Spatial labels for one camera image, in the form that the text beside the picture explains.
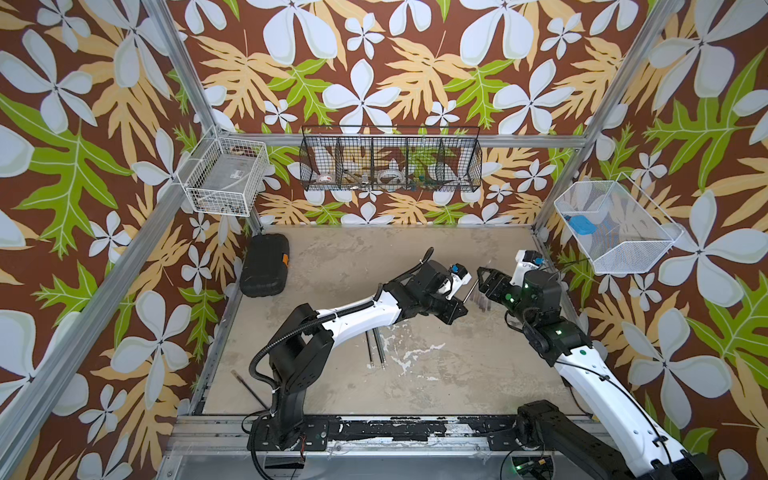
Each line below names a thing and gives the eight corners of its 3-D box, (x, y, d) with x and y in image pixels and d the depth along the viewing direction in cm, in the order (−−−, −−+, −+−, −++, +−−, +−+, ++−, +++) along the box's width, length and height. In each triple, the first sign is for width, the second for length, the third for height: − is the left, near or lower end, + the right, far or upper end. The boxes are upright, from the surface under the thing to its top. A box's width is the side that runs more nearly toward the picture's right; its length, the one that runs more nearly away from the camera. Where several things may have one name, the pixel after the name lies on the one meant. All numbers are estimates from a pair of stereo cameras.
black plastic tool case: (239, 297, 101) (232, 287, 96) (258, 243, 116) (253, 233, 112) (282, 297, 101) (278, 287, 96) (296, 243, 116) (292, 233, 112)
